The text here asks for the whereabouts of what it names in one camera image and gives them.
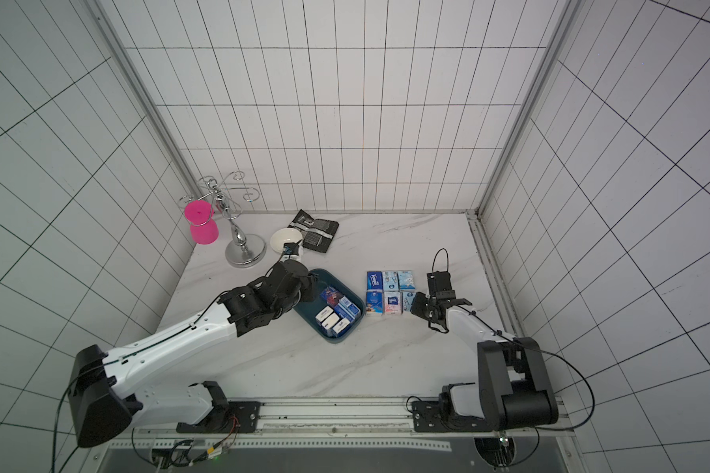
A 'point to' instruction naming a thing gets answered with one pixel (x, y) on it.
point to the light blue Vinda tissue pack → (390, 281)
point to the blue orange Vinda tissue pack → (375, 302)
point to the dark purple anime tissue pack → (331, 296)
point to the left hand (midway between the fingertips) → (307, 283)
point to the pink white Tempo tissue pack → (392, 303)
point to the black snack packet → (317, 234)
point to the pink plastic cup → (200, 217)
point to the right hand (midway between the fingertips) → (408, 302)
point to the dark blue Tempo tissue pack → (375, 282)
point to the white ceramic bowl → (285, 236)
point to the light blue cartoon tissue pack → (406, 280)
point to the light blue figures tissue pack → (407, 298)
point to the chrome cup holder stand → (246, 250)
